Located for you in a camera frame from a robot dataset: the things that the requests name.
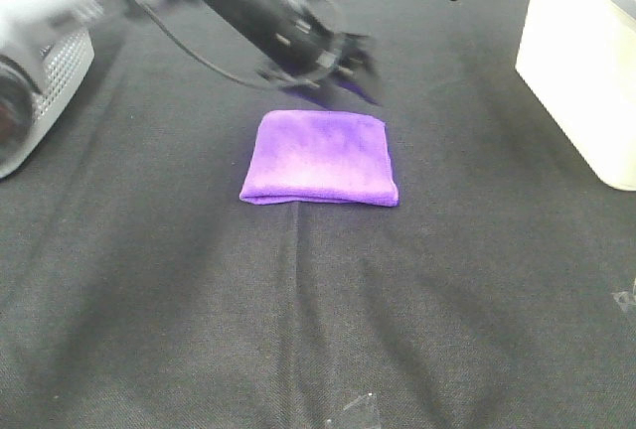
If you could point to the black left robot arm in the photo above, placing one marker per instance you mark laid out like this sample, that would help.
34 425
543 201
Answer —
306 57

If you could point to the white box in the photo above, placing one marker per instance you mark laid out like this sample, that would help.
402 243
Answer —
578 58

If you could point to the grey perforated basket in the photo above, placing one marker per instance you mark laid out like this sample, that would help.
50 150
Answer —
65 65

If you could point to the clear tape bottom centre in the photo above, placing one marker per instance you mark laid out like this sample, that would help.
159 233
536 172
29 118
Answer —
361 413

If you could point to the black table cloth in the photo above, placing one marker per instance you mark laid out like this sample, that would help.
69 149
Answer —
139 291

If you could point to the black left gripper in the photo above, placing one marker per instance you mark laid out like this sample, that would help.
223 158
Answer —
348 64

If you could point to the clear tape strip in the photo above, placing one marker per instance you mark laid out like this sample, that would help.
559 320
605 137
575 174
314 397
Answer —
625 299

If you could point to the purple microfiber towel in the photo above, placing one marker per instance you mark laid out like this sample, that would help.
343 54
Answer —
316 156

